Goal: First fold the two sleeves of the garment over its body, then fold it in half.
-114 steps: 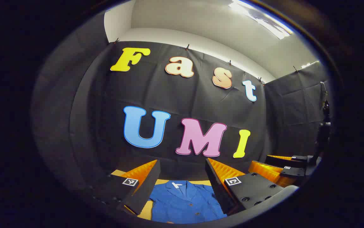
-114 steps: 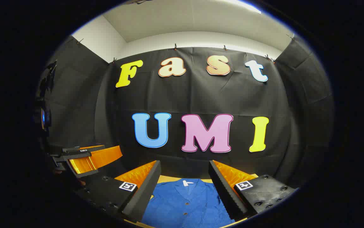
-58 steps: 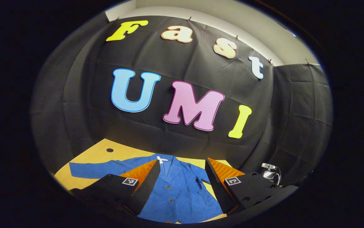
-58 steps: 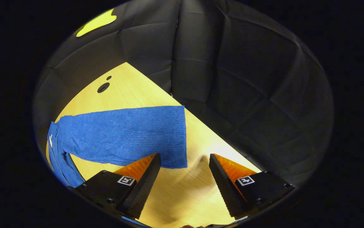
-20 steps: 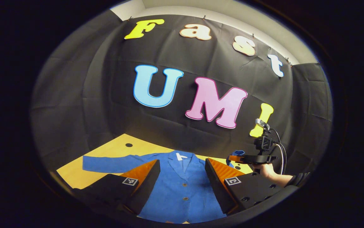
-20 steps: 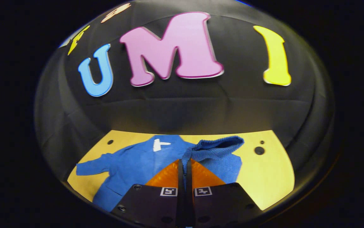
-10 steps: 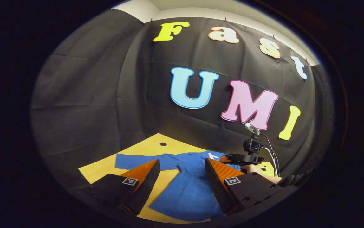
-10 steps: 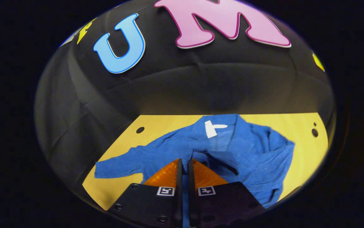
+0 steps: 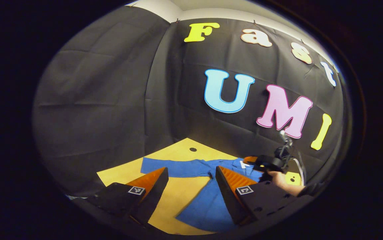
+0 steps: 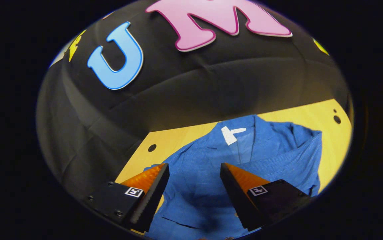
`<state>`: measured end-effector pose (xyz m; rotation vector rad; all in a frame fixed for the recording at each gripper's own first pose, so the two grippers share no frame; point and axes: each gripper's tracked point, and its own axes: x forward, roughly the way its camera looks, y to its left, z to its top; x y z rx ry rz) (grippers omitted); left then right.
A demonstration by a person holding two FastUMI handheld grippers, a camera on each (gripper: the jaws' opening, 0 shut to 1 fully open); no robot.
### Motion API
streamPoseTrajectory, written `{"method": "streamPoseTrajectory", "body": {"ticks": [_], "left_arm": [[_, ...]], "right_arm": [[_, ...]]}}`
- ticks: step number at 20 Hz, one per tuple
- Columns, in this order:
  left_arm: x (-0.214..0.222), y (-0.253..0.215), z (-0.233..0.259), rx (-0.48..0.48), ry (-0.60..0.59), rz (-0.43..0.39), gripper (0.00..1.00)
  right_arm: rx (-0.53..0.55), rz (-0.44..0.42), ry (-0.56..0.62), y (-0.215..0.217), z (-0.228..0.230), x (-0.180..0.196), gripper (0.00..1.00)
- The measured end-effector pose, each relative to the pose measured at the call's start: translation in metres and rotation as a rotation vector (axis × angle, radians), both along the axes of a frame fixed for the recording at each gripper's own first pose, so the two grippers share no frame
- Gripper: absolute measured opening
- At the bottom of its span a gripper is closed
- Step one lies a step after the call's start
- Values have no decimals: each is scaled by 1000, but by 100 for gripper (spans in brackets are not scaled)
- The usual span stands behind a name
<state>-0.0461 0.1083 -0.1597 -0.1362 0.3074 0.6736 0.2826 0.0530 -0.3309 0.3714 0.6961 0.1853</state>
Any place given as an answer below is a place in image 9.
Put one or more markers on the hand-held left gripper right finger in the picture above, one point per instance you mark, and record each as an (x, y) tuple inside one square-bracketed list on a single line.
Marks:
[(230, 200)]

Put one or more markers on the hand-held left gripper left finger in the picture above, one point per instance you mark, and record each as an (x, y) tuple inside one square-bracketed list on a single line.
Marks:
[(154, 196)]

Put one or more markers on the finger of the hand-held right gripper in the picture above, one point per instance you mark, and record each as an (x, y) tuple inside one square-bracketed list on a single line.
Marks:
[(251, 160)]

